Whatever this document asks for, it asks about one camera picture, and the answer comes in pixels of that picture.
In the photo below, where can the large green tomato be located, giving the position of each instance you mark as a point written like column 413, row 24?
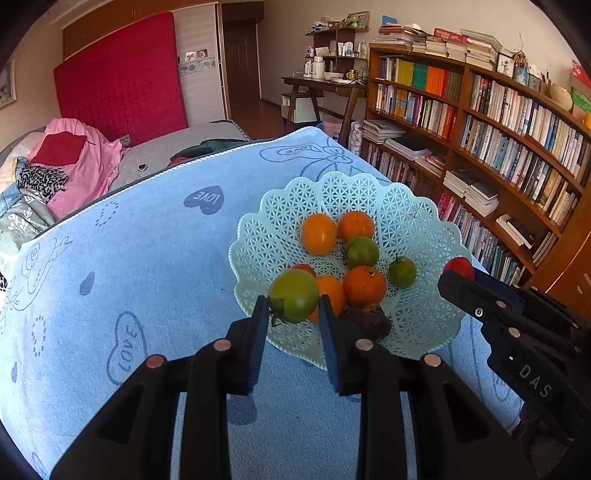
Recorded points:
column 293, row 295

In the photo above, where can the small green tomato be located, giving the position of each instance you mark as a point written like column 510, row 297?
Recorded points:
column 401, row 272
column 362, row 251

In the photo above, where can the small framed picture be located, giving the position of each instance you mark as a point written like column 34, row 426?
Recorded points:
column 506, row 64

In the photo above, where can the white drawer cabinet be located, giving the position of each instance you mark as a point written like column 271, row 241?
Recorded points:
column 302, row 108

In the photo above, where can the orange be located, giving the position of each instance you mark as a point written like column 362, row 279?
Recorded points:
column 364, row 285
column 333, row 290
column 355, row 225
column 318, row 233

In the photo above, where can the dark wooden door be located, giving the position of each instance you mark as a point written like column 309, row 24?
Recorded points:
column 240, row 64

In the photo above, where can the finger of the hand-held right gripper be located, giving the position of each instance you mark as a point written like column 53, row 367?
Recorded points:
column 503, row 288
column 466, row 295

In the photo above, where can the white wardrobe panel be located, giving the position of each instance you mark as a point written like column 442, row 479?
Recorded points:
column 203, row 97

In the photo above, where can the grey bed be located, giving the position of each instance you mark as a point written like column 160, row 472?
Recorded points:
column 152, row 154

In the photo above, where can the white thermos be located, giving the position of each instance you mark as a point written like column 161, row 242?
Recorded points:
column 318, row 68

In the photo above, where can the leopard print cloth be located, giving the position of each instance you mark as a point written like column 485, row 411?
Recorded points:
column 3, row 282
column 41, row 177

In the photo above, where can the dark green cloth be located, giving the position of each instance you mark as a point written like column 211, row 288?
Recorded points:
column 207, row 146

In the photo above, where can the blue printed towel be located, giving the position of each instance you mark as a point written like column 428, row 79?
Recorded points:
column 138, row 258

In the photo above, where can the red tomato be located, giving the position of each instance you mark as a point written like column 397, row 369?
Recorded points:
column 458, row 267
column 305, row 268

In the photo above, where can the dark brown passion fruit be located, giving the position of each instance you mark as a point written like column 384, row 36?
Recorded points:
column 367, row 321

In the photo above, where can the white book piles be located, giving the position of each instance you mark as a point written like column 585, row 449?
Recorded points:
column 480, row 50

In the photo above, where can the woven straw basket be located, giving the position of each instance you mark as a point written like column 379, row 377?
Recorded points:
column 561, row 97

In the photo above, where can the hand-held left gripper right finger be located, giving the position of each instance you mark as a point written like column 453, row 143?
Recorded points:
column 330, row 341

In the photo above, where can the wooden bookshelf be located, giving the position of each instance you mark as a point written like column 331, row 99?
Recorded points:
column 415, row 50

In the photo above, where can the white kettle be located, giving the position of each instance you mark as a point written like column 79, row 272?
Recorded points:
column 308, row 69

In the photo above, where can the pink cloth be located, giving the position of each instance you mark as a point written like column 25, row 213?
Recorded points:
column 87, row 175

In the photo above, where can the wooden desk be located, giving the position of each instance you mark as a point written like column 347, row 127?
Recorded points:
column 314, row 84

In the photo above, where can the blue denim cloth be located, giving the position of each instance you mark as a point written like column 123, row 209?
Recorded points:
column 9, row 184

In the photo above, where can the floral paper roll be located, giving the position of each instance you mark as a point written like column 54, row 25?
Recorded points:
column 356, row 137

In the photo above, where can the red upright mattress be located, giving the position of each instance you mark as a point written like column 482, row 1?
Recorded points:
column 120, row 78

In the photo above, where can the framed wall picture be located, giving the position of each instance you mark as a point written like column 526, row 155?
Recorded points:
column 7, row 85

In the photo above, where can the horizontal book stacks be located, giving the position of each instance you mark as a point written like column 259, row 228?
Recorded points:
column 383, row 131

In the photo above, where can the rows of upright books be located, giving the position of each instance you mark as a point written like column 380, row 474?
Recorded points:
column 508, row 110

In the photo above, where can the light blue plastic basket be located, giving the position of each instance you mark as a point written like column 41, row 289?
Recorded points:
column 286, row 221

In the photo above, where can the pink bin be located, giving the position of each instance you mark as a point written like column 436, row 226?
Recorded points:
column 332, row 127

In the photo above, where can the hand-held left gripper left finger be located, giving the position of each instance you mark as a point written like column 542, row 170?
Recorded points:
column 258, row 341

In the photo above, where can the wooden desk hutch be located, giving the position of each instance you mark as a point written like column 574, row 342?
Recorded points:
column 344, row 34

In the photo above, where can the photo frame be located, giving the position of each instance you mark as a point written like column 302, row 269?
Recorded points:
column 358, row 20

